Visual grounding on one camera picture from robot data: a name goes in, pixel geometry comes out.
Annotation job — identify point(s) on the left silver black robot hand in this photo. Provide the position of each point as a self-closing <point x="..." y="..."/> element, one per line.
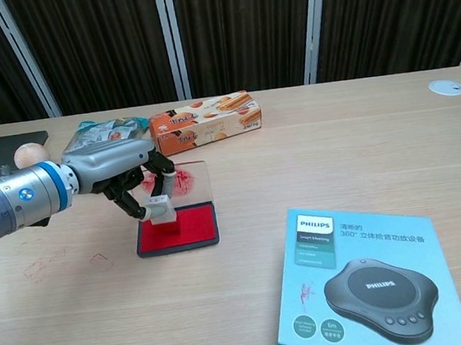
<point x="110" y="164"/>

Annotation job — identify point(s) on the small white red-based stamp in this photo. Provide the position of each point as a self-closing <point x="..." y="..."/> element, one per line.
<point x="163" y="213"/>

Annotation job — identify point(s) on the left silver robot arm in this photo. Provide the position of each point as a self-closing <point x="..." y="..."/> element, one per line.
<point x="15" y="199"/>

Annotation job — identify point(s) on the red ink pad with lid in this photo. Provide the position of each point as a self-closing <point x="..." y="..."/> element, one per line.
<point x="195" y="225"/>

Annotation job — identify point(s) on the teal snack bag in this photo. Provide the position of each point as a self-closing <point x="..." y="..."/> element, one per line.
<point x="98" y="133"/>

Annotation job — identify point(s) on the beige wooden ball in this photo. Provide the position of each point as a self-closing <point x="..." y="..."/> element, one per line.
<point x="30" y="154"/>

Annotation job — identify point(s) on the orange biscuit box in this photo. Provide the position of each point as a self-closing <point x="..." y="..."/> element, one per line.
<point x="204" y="121"/>

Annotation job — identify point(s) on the teal Philips speaker box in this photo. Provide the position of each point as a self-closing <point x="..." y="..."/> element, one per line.
<point x="362" y="286"/>

